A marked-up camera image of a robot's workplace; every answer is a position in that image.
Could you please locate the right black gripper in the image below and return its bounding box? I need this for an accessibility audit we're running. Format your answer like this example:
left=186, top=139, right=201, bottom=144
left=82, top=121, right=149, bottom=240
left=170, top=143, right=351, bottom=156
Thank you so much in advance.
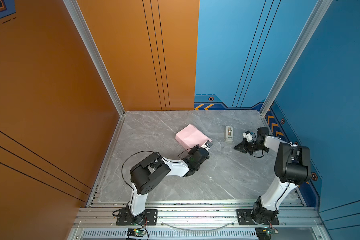
left=234, top=138, right=268, bottom=155

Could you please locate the purple wrapping paper sheet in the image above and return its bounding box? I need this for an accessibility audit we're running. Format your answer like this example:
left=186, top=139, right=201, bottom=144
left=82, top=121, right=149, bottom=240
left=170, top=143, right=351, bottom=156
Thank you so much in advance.
left=175, top=124, right=212, bottom=149

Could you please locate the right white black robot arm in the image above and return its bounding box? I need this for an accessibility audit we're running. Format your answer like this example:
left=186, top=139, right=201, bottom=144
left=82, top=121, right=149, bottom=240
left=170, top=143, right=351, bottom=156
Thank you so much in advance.
left=234, top=127, right=311, bottom=225

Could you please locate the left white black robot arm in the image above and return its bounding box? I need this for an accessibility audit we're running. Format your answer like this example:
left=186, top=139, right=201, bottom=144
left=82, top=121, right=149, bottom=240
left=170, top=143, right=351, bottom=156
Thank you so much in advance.
left=127, top=141, right=212, bottom=224

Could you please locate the white tape dispenser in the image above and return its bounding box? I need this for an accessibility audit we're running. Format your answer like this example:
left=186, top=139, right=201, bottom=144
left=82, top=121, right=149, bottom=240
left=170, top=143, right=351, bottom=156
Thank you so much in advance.
left=225, top=126, right=233, bottom=143

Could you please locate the right green circuit board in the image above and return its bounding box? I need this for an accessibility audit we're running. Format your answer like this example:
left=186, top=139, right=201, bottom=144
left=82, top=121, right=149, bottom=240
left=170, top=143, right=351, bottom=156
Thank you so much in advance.
left=256, top=229, right=272, bottom=240

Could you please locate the green circuit board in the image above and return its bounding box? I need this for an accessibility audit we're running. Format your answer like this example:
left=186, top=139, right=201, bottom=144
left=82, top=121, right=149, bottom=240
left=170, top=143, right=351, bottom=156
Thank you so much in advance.
left=256, top=229, right=272, bottom=240
left=126, top=228, right=148, bottom=240

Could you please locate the left green circuit board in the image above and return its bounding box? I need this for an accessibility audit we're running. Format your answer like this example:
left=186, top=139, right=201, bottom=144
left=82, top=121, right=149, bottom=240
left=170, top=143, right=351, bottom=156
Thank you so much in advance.
left=126, top=228, right=148, bottom=240

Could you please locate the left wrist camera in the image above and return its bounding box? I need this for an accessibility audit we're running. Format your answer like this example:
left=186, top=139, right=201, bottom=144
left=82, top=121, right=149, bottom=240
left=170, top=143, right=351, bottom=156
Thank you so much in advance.
left=202, top=141, right=213, bottom=151

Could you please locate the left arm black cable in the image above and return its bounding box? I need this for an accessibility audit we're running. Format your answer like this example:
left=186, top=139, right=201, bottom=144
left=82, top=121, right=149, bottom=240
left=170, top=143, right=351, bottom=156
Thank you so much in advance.
left=120, top=150, right=157, bottom=193

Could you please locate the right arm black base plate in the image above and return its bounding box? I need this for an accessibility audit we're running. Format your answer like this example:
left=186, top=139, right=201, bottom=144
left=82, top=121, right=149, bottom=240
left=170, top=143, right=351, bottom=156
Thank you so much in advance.
left=236, top=209, right=280, bottom=226

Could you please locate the clear curved cable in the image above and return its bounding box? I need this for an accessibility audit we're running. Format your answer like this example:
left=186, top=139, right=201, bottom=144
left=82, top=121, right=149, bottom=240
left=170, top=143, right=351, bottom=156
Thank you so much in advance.
left=158, top=220, right=238, bottom=232

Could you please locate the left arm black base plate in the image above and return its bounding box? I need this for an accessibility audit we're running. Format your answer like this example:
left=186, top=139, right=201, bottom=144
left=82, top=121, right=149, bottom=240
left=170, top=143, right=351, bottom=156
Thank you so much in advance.
left=113, top=209, right=158, bottom=226

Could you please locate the aluminium front rail frame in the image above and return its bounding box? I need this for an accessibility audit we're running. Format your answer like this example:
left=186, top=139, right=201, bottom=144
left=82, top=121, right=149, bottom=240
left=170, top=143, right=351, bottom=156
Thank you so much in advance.
left=68, top=199, right=330, bottom=240

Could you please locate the right aluminium corner post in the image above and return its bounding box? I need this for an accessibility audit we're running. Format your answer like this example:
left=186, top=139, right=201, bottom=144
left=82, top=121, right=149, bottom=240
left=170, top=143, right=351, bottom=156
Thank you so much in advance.
left=260, top=0, right=333, bottom=117

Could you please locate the aluminium corner post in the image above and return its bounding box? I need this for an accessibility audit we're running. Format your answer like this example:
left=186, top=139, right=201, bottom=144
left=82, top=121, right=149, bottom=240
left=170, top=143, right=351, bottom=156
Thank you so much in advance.
left=260, top=0, right=333, bottom=117
left=63, top=0, right=126, bottom=117

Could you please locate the left aluminium corner post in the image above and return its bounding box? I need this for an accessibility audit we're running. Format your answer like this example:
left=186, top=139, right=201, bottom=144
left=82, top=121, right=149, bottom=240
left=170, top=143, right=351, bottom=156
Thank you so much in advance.
left=63, top=0, right=126, bottom=117

